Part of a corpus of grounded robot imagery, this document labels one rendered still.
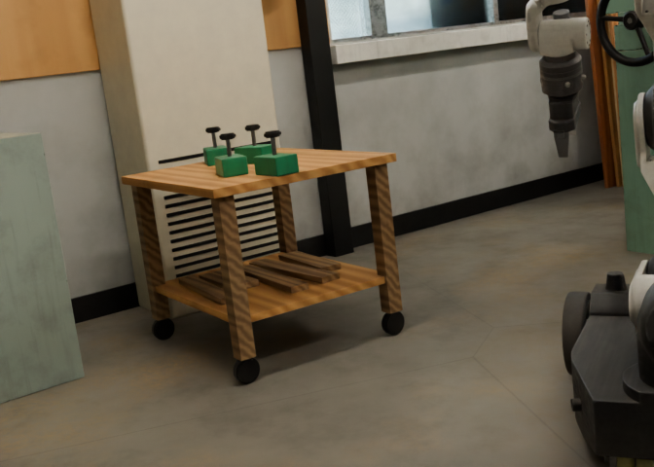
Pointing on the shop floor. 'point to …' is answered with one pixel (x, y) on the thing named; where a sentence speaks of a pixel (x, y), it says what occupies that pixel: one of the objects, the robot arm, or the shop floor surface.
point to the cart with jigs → (343, 276)
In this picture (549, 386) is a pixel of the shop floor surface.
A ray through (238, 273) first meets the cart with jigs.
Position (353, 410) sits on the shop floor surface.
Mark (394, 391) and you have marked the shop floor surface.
